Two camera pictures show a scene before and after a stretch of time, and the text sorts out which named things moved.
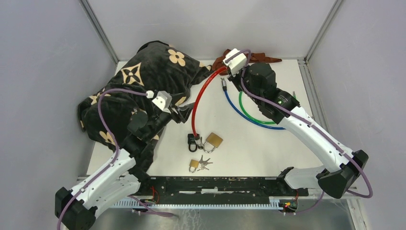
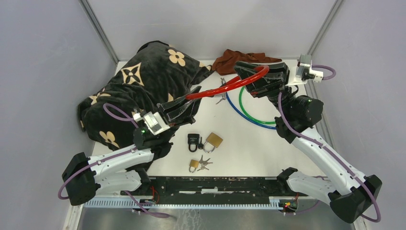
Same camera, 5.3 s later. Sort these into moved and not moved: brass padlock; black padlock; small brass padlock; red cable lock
Moved: red cable lock
Not moved: small brass padlock; brass padlock; black padlock
